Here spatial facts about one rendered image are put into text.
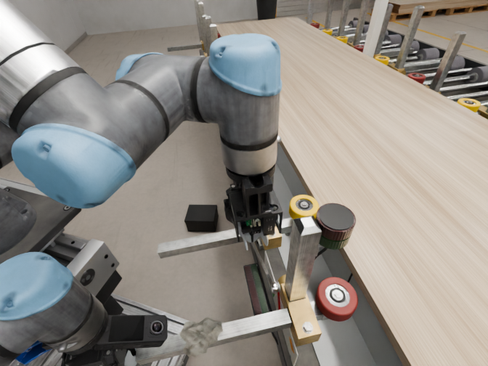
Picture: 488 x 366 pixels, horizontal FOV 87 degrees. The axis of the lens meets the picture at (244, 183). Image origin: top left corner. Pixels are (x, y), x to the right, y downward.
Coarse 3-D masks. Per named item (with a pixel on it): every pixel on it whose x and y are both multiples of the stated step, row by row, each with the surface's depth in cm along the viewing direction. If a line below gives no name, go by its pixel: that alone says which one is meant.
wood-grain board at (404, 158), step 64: (320, 64) 153; (320, 128) 101; (384, 128) 98; (448, 128) 96; (320, 192) 75; (384, 192) 73; (448, 192) 72; (384, 256) 59; (448, 256) 58; (384, 320) 49; (448, 320) 48
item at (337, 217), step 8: (328, 208) 42; (336, 208) 42; (344, 208) 42; (320, 216) 41; (328, 216) 41; (336, 216) 41; (344, 216) 41; (352, 216) 41; (328, 224) 40; (336, 224) 40; (344, 224) 40; (352, 224) 40
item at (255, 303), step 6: (246, 270) 79; (246, 276) 78; (252, 276) 78; (252, 282) 76; (252, 288) 75; (252, 294) 74; (252, 300) 73; (258, 300) 72; (258, 306) 71; (258, 312) 70
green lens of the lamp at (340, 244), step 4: (320, 240) 42; (324, 240) 41; (328, 240) 41; (332, 240) 41; (336, 240) 41; (340, 240) 41; (344, 240) 41; (348, 240) 42; (320, 244) 43; (324, 244) 42; (328, 244) 41; (332, 244) 41; (336, 244) 41; (340, 244) 41; (344, 244) 41; (328, 248) 42; (332, 248) 42; (336, 248) 42; (340, 248) 42
